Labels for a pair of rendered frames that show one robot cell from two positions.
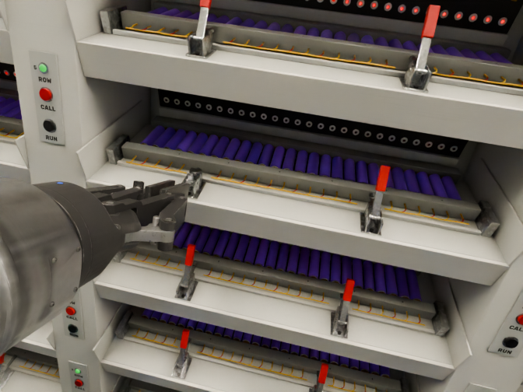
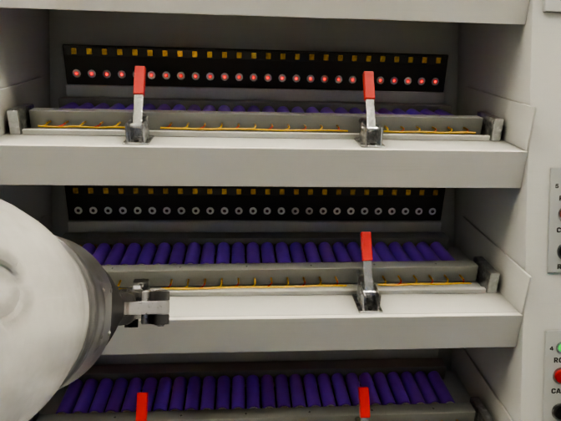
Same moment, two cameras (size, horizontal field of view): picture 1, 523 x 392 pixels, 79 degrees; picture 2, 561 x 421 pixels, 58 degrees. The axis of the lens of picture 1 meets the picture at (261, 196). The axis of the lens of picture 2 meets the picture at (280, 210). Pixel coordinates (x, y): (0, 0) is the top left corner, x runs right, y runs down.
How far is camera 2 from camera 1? 0.17 m
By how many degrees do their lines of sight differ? 22
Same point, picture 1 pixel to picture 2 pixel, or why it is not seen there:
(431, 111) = (393, 164)
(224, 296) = not seen: outside the picture
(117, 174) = not seen: hidden behind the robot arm
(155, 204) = not seen: hidden behind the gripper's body
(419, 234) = (422, 303)
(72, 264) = (108, 303)
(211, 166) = (158, 275)
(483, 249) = (492, 304)
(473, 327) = (517, 405)
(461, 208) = (457, 267)
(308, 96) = (268, 167)
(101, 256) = (114, 316)
